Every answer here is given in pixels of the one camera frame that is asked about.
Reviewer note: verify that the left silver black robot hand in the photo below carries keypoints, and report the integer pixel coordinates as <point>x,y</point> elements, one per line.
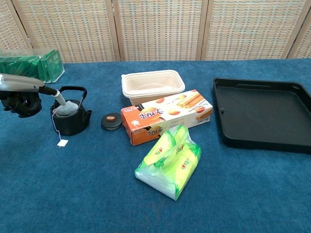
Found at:
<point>19,83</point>

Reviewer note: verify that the beige plastic food container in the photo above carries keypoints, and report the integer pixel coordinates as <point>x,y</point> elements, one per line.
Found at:
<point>150,83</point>

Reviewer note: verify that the black teapot lid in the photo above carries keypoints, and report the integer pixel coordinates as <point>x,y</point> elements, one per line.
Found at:
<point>108,123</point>

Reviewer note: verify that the woven folding screen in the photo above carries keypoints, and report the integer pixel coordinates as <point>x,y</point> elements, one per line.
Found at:
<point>158,29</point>

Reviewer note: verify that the white pyramid tea bag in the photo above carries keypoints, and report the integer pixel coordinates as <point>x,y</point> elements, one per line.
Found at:
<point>69,108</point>

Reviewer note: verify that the blue table cloth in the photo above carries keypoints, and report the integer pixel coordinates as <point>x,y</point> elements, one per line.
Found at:
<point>73,199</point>

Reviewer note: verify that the clear plastic sachet box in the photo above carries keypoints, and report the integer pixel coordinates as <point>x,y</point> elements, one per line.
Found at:
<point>24,65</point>

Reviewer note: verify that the orange white biscuit box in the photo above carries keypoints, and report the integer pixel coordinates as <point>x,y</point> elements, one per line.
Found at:
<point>145,121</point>

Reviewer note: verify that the green plastic bag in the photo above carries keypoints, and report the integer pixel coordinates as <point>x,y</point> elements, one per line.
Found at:
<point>54,65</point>

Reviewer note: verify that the black cast-iron teapot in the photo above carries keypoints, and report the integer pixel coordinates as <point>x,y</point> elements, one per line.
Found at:
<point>73,126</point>

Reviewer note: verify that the black square plastic tray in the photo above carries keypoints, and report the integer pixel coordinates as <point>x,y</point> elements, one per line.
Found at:
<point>262,114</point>

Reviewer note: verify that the green yellow snack bag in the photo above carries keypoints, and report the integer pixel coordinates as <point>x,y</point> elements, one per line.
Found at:
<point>170,170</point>

